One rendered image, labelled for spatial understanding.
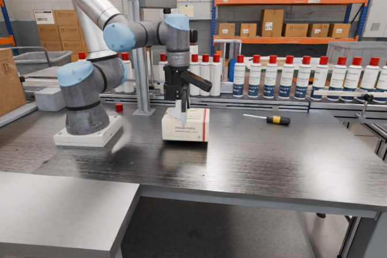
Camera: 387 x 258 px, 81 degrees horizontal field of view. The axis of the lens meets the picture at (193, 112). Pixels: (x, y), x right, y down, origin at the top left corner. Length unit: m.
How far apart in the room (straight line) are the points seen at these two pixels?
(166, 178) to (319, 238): 1.28
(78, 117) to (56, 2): 5.84
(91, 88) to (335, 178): 0.80
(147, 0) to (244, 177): 0.73
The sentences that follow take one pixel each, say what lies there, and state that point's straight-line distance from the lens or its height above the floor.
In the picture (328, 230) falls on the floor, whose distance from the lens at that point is 1.85.
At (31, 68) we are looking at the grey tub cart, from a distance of 3.39.
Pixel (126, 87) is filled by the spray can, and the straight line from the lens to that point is 1.25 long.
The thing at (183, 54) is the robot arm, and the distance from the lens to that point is 0.74.
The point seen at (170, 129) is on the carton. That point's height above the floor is 0.89.
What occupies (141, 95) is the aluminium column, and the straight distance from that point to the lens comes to 1.08.
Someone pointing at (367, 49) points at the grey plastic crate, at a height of 0.98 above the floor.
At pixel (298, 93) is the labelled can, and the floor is 0.91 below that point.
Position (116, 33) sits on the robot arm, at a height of 1.21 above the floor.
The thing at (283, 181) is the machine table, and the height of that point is 0.83.
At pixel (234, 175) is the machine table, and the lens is 0.69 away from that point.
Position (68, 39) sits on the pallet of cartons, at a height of 0.91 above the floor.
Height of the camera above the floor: 1.24
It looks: 22 degrees down
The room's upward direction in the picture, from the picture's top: straight up
